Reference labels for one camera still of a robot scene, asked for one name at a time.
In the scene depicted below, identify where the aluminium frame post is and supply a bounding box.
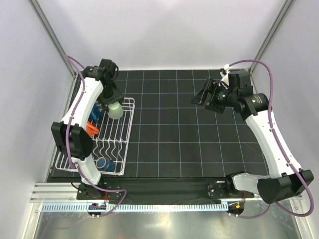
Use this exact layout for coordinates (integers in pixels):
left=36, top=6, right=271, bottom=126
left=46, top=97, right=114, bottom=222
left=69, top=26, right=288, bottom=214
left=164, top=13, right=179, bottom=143
left=28, top=0, right=76, bottom=77
left=255, top=0, right=295, bottom=61

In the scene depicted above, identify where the white slotted cable duct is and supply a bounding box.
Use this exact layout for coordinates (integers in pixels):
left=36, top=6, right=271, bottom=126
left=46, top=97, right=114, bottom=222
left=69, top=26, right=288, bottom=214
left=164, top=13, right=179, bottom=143
left=41, top=202, right=228, bottom=213

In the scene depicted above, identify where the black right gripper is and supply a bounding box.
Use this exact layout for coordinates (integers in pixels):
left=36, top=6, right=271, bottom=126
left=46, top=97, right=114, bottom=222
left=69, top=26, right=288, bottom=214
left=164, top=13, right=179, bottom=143
left=191, top=78, right=237, bottom=114

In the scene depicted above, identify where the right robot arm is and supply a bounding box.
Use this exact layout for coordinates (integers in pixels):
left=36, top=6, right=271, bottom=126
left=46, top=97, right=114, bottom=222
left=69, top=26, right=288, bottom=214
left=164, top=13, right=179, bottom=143
left=191, top=79, right=314, bottom=204

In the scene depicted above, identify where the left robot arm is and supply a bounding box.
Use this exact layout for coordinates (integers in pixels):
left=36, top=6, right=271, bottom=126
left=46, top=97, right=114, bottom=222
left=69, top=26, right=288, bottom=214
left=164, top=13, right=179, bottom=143
left=51, top=59, right=124, bottom=200

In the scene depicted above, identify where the black grid mat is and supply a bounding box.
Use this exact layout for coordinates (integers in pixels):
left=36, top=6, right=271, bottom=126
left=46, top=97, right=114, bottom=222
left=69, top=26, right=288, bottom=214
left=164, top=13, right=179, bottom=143
left=115, top=70, right=268, bottom=178

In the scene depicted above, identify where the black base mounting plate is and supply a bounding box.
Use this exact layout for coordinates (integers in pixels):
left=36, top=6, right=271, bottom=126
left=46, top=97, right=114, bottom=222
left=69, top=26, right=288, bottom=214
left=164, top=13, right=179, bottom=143
left=76, top=177, right=254, bottom=205

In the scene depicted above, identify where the orange mug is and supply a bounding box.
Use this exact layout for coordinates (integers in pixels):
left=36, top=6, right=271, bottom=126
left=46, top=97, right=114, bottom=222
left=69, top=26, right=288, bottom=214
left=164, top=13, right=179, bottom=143
left=85, top=121, right=100, bottom=137

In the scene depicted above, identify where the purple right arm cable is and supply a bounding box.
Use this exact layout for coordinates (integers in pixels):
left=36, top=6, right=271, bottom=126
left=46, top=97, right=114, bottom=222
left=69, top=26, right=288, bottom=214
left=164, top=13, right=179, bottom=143
left=220, top=59, right=314, bottom=220

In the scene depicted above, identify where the light green cup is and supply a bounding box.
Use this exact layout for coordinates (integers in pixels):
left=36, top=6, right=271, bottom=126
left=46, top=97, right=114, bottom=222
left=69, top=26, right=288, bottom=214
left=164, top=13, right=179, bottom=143
left=108, top=102, right=124, bottom=120

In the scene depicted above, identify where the faceted blue mug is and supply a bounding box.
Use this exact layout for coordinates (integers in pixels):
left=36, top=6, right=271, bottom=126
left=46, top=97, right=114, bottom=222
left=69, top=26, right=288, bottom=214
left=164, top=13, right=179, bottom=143
left=88, top=104, right=101, bottom=122

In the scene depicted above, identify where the right aluminium frame post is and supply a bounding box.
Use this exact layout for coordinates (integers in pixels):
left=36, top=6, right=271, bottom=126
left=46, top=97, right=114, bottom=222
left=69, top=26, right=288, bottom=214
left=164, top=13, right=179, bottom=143
left=255, top=0, right=295, bottom=61

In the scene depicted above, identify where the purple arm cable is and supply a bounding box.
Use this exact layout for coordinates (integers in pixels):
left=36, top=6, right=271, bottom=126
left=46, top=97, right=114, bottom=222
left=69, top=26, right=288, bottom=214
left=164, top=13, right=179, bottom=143
left=220, top=59, right=314, bottom=220
left=64, top=54, right=128, bottom=221

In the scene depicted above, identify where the left aluminium frame post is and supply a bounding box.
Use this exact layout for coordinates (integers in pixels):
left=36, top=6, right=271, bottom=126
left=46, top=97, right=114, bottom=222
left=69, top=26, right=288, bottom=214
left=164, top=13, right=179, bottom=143
left=28, top=0, right=76, bottom=77

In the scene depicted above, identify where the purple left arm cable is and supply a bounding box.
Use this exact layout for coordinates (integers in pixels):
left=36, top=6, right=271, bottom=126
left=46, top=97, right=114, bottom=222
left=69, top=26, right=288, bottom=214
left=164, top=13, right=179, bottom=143
left=64, top=54, right=128, bottom=221

